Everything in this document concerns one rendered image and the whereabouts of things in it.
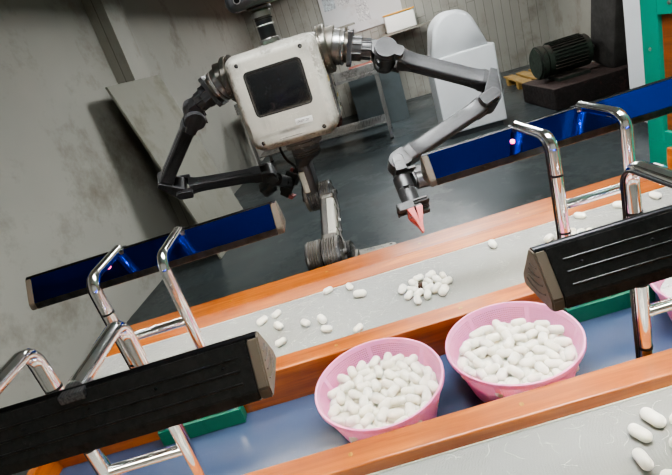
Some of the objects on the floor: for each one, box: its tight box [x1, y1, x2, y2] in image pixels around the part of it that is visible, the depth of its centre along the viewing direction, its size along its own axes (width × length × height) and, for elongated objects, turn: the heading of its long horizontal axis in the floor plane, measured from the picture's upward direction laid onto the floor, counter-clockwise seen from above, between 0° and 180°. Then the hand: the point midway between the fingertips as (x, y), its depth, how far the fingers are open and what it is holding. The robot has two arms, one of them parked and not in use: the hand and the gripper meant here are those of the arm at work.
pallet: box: [504, 69, 537, 90], centre depth 682 cm, size 135×93×12 cm
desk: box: [348, 61, 410, 131], centre depth 797 cm, size 82×160×86 cm, turn 32°
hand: (422, 229), depth 145 cm, fingers closed
